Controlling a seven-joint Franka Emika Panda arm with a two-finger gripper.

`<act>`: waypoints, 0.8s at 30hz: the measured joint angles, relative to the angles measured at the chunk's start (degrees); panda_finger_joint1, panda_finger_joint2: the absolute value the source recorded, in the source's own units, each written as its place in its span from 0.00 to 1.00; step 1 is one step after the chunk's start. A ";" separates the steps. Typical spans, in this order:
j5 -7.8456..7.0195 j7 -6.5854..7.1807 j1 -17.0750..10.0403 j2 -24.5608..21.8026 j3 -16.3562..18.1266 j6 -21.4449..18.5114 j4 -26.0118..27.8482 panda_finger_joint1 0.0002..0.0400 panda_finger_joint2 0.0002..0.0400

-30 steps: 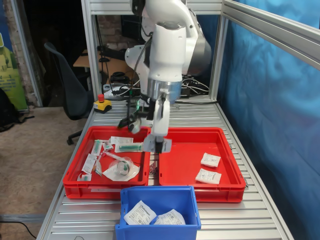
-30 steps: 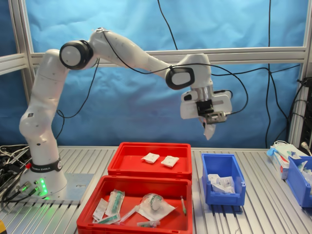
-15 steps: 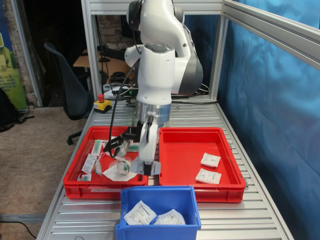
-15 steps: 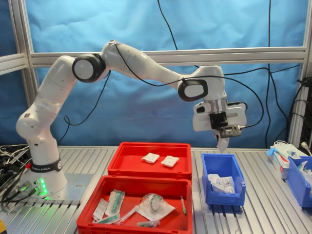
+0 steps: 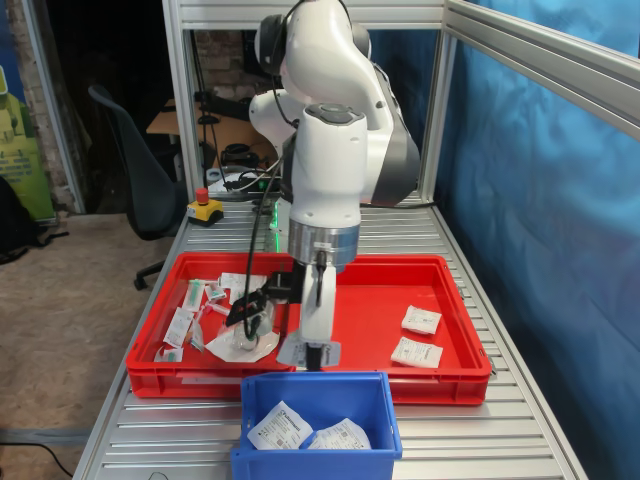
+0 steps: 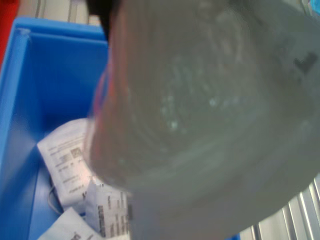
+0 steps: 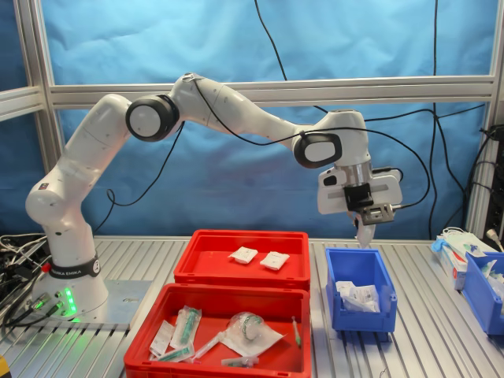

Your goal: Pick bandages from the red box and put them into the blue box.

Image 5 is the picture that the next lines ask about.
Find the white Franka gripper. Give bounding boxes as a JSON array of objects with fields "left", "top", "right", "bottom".
[{"left": 298, "top": 262, "right": 338, "bottom": 373}]

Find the white Fuhrmann bandage packet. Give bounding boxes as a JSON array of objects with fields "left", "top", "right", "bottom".
[
  {"left": 400, "top": 304, "right": 444, "bottom": 336},
  {"left": 247, "top": 399, "right": 315, "bottom": 450},
  {"left": 305, "top": 418, "right": 372, "bottom": 450},
  {"left": 390, "top": 336, "right": 445, "bottom": 369},
  {"left": 276, "top": 334, "right": 344, "bottom": 370}
]

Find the blue plastic storage bin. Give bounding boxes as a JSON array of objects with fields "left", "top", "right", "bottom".
[{"left": 229, "top": 371, "right": 404, "bottom": 480}]

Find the red plastic crate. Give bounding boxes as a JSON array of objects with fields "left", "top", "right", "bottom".
[{"left": 124, "top": 252, "right": 495, "bottom": 406}]

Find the large clear blister medical pack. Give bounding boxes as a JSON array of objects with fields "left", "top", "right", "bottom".
[{"left": 203, "top": 304, "right": 282, "bottom": 365}]

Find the pink syringe packet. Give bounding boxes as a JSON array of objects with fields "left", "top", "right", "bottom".
[{"left": 197, "top": 299, "right": 236, "bottom": 320}]

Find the white paper medical packet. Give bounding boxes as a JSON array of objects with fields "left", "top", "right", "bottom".
[{"left": 218, "top": 271, "right": 271, "bottom": 292}]

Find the small orange needle packet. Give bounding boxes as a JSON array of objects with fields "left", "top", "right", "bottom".
[{"left": 184, "top": 319, "right": 206, "bottom": 354}]

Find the white printed medical packet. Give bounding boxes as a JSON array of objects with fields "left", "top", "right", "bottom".
[{"left": 163, "top": 307, "right": 195, "bottom": 348}]

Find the black power strip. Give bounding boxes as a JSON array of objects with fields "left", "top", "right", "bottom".
[{"left": 238, "top": 172, "right": 281, "bottom": 194}]

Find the yellow emergency stop button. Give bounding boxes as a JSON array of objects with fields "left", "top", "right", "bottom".
[{"left": 186, "top": 188, "right": 225, "bottom": 229}]

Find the black headset device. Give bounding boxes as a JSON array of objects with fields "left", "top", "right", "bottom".
[{"left": 219, "top": 143, "right": 260, "bottom": 167}]

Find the dark grey office chair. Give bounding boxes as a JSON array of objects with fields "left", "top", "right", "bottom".
[{"left": 88, "top": 83, "right": 189, "bottom": 291}]

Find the blue tarp curtain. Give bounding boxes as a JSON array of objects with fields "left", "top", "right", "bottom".
[{"left": 369, "top": 0, "right": 640, "bottom": 480}]

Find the wooden office desk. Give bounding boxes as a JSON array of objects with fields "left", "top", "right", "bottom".
[{"left": 146, "top": 98, "right": 261, "bottom": 151}]

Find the black backpack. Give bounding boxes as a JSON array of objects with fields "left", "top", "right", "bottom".
[{"left": 0, "top": 174, "right": 69, "bottom": 266}]

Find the green printed banner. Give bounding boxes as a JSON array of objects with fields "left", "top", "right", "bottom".
[{"left": 0, "top": 0, "right": 56, "bottom": 224}]

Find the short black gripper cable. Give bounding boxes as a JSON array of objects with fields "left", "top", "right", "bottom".
[{"left": 313, "top": 251, "right": 329, "bottom": 308}]

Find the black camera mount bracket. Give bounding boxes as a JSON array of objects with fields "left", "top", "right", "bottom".
[{"left": 263, "top": 268, "right": 303, "bottom": 306}]

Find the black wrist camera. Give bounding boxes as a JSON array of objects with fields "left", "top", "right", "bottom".
[{"left": 226, "top": 288, "right": 269, "bottom": 330}]

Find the black floor cable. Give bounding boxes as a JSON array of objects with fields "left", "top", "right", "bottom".
[{"left": 0, "top": 439, "right": 76, "bottom": 479}]

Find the aluminium cage frame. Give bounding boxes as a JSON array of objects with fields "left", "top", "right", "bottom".
[{"left": 160, "top": 0, "right": 459, "bottom": 204}]

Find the grey metal door post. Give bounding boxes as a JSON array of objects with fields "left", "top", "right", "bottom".
[{"left": 22, "top": 0, "right": 86, "bottom": 214}]

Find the aluminium profile rail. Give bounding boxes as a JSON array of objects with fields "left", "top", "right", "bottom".
[{"left": 442, "top": 0, "right": 640, "bottom": 137}]

